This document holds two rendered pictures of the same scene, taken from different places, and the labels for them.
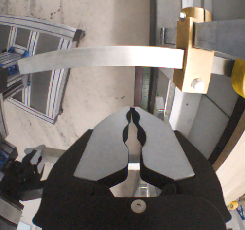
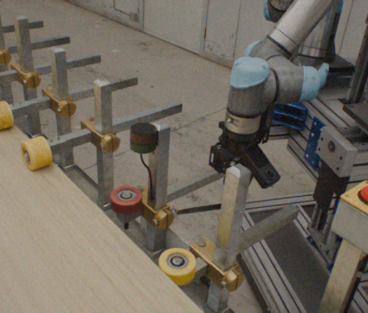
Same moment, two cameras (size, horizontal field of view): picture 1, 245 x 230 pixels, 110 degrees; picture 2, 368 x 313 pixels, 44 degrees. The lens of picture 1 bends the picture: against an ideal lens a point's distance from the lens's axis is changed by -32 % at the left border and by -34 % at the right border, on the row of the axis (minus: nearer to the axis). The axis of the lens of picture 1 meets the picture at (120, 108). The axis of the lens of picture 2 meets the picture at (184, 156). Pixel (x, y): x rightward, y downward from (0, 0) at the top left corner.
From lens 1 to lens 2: 1.02 m
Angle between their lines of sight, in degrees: 37
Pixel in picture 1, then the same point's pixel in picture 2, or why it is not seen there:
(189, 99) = not seen: hidden behind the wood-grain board
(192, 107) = not seen: hidden behind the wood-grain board
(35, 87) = (294, 242)
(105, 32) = not seen: outside the picture
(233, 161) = (86, 220)
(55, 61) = (273, 218)
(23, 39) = not seen: outside the picture
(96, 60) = (254, 228)
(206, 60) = (210, 256)
